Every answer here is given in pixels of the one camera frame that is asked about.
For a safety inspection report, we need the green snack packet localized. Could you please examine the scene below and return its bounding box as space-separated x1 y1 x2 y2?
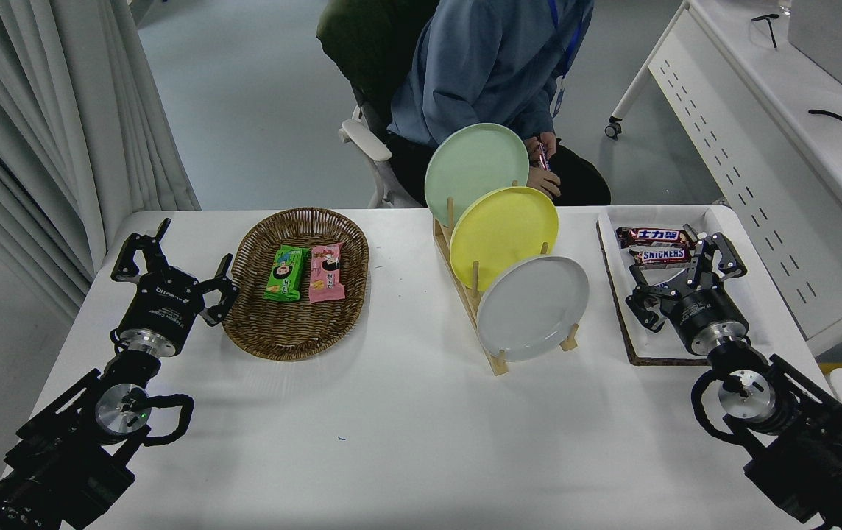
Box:
263 244 310 303

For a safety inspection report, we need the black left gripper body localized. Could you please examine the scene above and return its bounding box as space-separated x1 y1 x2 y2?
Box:
121 269 205 344

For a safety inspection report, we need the chair with white armrest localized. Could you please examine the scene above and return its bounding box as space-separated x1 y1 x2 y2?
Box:
316 0 440 209

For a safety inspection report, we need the blue lanyard with badge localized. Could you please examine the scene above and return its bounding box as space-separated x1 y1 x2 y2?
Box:
548 0 591 119

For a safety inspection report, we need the white desk on casters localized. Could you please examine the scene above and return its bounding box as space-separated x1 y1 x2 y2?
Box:
605 0 842 358

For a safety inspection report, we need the white tray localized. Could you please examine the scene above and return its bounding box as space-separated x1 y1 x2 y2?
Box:
598 205 773 365

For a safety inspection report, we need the grey plate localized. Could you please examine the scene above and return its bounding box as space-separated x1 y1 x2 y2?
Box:
476 255 590 362

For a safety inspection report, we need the pink snack packet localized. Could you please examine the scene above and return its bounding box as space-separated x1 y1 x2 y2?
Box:
308 242 347 303

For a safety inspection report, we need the person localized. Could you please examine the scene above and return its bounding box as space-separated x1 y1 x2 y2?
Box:
390 0 612 207

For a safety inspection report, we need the silver laptop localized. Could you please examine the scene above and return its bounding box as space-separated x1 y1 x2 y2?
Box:
788 0 842 100

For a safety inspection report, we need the yellow plate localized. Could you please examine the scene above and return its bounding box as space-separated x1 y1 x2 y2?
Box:
450 186 559 292

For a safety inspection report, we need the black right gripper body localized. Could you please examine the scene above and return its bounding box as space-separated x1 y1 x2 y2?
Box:
660 278 749 345

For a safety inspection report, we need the Snickers bar Chinese print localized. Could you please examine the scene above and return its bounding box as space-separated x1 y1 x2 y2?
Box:
616 227 698 249

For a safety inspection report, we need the wooden plate rack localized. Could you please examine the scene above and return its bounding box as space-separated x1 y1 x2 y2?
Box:
433 180 580 376

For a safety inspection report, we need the brown wicker basket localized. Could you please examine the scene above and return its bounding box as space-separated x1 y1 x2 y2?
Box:
222 207 370 362

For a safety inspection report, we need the pale green plate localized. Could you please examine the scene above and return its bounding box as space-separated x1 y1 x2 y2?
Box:
425 123 530 229

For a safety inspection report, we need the white curtain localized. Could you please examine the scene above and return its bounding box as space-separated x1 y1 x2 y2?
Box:
0 0 201 325

